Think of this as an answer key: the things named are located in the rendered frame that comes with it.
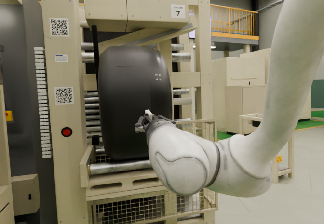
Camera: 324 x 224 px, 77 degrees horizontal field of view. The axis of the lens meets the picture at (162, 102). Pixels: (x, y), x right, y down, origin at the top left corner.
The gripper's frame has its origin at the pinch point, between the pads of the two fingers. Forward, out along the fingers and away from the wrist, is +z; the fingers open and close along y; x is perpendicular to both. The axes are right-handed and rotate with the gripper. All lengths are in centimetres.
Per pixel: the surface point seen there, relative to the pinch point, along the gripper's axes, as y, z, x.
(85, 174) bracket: 24.7, 8.1, 24.3
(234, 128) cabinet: -272, 355, 146
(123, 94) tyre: 8.5, 4.9, -7.5
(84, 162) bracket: 24.8, 9.9, 20.3
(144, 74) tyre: -0.3, 8.3, -14.5
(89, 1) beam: 22, 57, -52
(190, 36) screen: -158, 368, -71
